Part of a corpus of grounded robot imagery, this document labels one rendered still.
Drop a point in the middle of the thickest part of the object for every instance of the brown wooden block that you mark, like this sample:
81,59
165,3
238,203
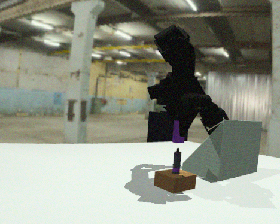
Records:
174,183

